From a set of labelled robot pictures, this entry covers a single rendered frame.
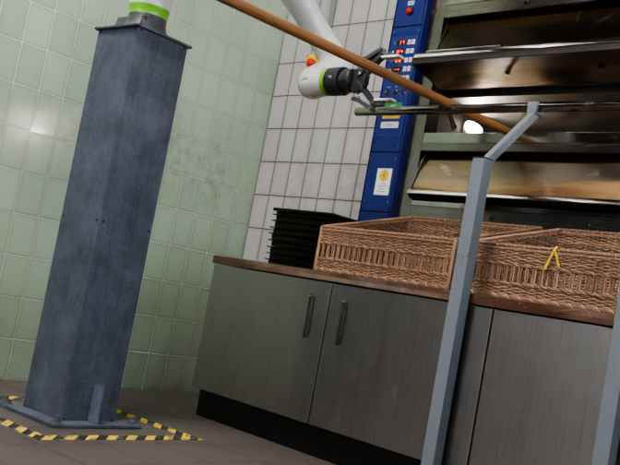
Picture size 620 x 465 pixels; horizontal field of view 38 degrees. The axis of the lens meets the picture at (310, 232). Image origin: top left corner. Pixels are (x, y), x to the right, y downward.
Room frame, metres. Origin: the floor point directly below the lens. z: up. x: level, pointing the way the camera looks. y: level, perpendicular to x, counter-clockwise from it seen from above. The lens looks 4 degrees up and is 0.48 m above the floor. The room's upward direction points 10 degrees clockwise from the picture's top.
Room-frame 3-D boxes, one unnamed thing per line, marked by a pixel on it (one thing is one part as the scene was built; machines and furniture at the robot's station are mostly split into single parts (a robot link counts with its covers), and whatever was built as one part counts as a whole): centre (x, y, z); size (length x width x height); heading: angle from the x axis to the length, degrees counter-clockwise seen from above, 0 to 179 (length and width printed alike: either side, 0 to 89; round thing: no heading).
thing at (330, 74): (2.88, -0.01, 1.19); 0.12 x 0.06 x 0.09; 136
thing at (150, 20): (2.84, 0.67, 1.23); 0.26 x 0.15 x 0.06; 49
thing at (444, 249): (2.98, -0.39, 0.72); 0.56 x 0.49 x 0.28; 46
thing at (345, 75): (2.83, -0.06, 1.19); 0.09 x 0.07 x 0.08; 46
